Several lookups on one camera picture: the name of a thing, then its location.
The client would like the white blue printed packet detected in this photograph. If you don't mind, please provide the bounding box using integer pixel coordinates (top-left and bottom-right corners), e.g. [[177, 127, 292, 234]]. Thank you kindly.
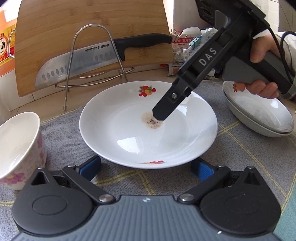
[[183, 27, 219, 80]]

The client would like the metal wire rack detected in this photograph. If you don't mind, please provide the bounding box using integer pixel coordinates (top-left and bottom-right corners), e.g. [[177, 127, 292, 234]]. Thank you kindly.
[[55, 25, 135, 111]]

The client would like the blue grey printed towel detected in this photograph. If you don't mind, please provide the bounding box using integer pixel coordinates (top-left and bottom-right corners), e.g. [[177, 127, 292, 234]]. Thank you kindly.
[[0, 81, 296, 241]]

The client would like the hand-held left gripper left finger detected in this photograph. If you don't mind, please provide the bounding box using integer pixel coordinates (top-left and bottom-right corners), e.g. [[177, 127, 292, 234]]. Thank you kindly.
[[29, 156, 116, 206]]

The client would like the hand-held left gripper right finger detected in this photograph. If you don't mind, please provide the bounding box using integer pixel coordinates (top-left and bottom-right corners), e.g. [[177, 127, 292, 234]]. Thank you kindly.
[[178, 159, 265, 206]]

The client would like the steel knife black handle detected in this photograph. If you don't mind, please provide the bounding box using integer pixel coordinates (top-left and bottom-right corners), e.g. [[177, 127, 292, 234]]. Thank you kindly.
[[35, 34, 173, 90]]

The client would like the person's right forearm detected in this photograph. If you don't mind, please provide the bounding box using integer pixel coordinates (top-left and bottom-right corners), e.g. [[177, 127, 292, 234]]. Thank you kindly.
[[253, 29, 296, 99]]

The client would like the white floral bowl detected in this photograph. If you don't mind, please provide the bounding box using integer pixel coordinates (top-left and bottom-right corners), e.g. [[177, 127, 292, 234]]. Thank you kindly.
[[0, 112, 47, 190]]

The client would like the stained white floral plate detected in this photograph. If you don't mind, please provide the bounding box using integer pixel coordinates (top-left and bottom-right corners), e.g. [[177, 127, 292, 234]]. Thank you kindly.
[[79, 81, 218, 169]]

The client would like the orange cooking wine bottle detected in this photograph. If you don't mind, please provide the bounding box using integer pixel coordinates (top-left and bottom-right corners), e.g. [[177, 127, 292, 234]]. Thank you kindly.
[[0, 10, 18, 78]]

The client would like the bamboo cutting board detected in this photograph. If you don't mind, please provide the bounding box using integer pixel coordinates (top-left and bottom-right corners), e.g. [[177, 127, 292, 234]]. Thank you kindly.
[[8, 0, 175, 97]]

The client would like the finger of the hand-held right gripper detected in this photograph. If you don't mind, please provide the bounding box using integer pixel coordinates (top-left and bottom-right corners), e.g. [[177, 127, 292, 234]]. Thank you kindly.
[[152, 79, 193, 121]]

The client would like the red white printed packet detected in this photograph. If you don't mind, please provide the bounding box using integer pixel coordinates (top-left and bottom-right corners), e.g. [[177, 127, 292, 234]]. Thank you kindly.
[[168, 29, 201, 76]]

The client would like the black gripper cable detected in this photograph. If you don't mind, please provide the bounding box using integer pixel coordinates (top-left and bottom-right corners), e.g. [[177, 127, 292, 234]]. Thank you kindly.
[[264, 21, 296, 100]]

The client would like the person's right hand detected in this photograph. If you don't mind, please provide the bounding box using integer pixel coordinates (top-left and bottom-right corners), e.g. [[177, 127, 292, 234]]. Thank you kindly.
[[245, 32, 281, 99]]

